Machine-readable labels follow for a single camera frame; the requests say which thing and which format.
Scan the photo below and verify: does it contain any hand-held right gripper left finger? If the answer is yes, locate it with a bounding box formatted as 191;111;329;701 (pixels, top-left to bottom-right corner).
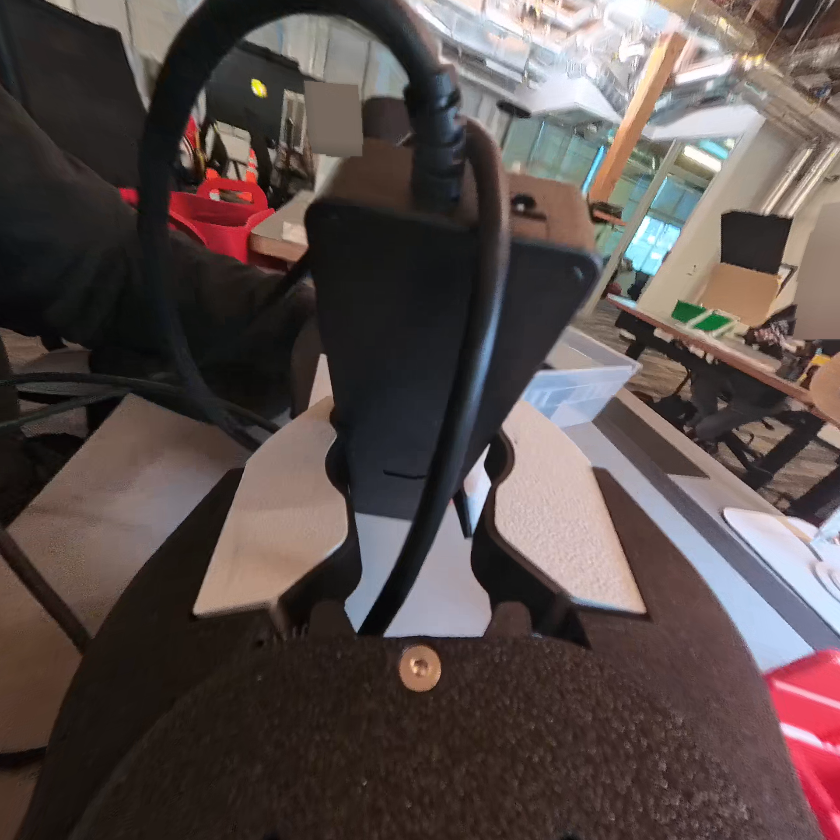
192;397;363;624

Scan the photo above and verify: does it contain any cardboard box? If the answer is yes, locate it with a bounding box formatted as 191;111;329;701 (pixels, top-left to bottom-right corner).
702;262;785;326

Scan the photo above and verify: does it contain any red plastic bin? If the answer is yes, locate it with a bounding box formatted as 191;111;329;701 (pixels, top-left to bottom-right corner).
764;650;840;840

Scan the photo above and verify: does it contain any background wooden table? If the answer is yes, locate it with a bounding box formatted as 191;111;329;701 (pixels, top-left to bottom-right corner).
607;295;840;421

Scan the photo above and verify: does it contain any green bin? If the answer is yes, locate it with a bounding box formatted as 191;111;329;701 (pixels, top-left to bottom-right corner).
671;301;732;337

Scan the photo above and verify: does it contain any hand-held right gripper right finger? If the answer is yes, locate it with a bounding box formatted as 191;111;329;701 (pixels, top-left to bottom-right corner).
469;399;649;649

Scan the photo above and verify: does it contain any clear plastic bin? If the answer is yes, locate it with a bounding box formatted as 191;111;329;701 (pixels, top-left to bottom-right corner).
521;328;643;429

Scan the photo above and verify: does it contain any black square panel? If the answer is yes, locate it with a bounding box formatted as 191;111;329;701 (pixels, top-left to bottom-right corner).
721;211;794;275

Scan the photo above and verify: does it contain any person's left forearm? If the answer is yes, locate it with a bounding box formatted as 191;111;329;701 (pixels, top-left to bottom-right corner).
0;85;316;368

